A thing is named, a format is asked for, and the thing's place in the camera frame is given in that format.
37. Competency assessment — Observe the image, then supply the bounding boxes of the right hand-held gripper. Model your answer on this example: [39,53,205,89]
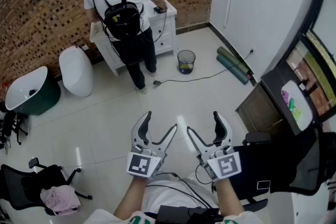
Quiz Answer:
[186,111,243,181]

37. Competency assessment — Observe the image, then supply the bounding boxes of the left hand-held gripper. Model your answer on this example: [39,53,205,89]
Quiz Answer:
[125,111,179,180]

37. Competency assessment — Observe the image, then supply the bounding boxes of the pink cloth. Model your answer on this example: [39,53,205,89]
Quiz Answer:
[40,185,81,216]

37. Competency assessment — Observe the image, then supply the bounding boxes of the person's right forearm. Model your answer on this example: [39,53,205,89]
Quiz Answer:
[214,177,245,217]

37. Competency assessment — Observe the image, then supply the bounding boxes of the person's left forearm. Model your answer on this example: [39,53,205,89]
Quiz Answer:
[113,177,148,218]

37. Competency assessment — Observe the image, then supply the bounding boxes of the dark wooden cabinet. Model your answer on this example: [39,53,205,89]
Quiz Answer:
[235,80,286,136]

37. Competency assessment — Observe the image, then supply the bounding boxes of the large black office chair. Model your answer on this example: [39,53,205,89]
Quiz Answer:
[230,122,336,213]

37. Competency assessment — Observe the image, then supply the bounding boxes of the person's white shirt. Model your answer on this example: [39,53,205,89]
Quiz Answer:
[89,173,263,224]

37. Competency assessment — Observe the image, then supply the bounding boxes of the teal rolled mat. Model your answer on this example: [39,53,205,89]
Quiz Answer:
[216,54,249,86]

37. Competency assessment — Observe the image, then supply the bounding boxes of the black chest device box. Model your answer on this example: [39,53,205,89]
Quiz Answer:
[156,205,224,224]

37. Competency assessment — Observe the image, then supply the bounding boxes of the black mesh wastebasket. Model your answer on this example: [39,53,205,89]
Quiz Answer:
[177,50,196,75]

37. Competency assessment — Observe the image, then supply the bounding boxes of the olive rolled mat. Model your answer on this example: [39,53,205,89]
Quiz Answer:
[217,46,250,74]

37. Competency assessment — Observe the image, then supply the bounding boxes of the white tray with colourful items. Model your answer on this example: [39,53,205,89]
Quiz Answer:
[281,80,314,132]

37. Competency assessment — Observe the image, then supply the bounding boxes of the white toilet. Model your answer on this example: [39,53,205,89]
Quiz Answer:
[58,46,95,98]

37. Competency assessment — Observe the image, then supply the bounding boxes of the white drawer cabinet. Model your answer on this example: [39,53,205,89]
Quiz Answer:
[90,0,177,77]

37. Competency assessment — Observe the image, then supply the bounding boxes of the black framed window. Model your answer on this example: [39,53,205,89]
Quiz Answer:
[285,0,336,124]

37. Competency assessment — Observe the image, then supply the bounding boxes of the green and white bathtub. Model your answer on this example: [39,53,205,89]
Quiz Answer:
[5,66,61,116]

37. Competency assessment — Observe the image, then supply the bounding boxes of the black mesh office chair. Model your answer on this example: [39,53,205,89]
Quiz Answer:
[0,157,93,216]

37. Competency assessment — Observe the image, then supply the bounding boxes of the small black office chair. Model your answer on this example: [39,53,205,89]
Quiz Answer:
[0,109,29,145]

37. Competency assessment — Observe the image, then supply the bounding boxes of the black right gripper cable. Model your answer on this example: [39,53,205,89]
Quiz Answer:
[195,169,219,194]

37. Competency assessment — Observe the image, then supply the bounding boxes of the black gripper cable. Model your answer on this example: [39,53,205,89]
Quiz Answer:
[154,172,219,212]
[195,169,219,194]

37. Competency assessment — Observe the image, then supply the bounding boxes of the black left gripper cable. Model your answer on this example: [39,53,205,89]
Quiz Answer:
[154,172,219,212]

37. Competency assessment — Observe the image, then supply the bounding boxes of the black floor power cable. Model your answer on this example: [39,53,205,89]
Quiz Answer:
[153,49,255,87]

